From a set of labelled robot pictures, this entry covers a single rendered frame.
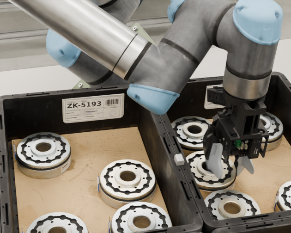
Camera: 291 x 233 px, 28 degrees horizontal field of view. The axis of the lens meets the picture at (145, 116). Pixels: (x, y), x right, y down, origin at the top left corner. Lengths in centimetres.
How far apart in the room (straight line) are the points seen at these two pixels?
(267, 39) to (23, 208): 51
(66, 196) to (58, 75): 61
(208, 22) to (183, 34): 4
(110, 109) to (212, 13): 35
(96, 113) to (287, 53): 81
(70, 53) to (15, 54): 182
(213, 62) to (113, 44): 82
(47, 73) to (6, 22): 177
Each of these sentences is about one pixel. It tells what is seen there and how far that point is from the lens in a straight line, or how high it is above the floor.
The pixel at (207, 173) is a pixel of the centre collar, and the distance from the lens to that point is 108.
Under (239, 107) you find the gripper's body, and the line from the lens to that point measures 96.
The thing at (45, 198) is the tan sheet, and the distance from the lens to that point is 107.
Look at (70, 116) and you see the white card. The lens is 118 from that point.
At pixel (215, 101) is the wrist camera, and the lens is 105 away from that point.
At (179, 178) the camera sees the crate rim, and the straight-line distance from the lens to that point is 97.
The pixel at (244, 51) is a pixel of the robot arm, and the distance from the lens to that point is 90.
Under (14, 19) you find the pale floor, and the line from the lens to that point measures 341.
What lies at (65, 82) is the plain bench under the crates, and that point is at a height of 70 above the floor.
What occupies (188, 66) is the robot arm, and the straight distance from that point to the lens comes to 93.
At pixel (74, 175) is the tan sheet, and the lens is 111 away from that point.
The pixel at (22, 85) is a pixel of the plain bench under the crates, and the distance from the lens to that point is 158.
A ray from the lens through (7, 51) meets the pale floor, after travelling 311.
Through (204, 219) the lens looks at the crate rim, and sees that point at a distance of 91.
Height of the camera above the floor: 159
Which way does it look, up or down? 37 degrees down
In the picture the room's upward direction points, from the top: 4 degrees clockwise
